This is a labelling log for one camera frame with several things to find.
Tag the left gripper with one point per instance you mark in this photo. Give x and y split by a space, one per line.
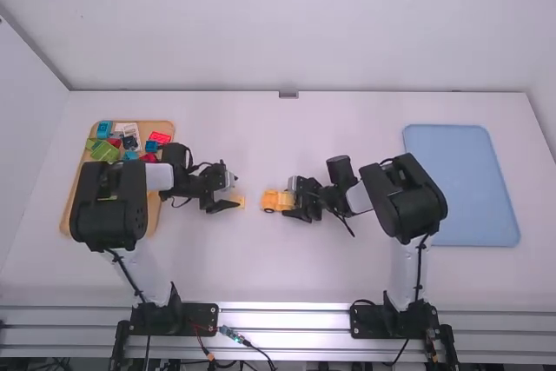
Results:
207 184

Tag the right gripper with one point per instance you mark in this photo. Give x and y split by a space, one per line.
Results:
312 197

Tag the yellow toy brick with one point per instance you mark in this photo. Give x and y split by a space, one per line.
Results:
240 201

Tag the yellow toy car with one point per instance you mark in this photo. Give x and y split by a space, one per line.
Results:
273 199

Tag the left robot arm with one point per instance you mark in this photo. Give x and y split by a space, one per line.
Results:
108 210

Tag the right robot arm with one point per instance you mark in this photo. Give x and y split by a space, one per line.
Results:
408 201

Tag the flat red toy brick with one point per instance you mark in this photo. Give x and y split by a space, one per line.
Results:
159 137

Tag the tan tray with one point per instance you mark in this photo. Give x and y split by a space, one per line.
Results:
168 127

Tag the silver rails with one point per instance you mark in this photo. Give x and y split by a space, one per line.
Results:
282 323

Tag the dark blue toy brick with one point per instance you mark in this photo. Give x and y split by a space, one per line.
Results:
130 142

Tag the white printed toy brick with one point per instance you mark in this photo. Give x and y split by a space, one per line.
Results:
127 130

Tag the large green toy brick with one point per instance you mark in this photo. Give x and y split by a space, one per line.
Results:
105 153

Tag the small green toy brick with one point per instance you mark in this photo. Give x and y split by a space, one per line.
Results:
93 144

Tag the blue mat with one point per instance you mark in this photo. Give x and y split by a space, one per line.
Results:
469 180

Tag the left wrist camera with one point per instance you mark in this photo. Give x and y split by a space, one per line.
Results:
227 180

